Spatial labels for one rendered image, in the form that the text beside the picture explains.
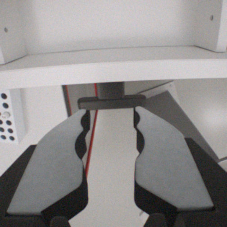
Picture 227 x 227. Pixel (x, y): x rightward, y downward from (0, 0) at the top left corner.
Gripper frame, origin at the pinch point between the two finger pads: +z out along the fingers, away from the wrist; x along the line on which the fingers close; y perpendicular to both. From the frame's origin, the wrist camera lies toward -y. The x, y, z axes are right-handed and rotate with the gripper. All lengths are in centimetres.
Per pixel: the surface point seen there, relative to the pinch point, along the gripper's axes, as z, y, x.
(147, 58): 4.6, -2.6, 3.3
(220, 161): 20.3, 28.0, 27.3
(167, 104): 77, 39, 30
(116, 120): 95, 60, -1
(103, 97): 5.4, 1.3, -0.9
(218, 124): 95, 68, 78
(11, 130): 17.4, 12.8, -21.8
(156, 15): 13.1, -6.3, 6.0
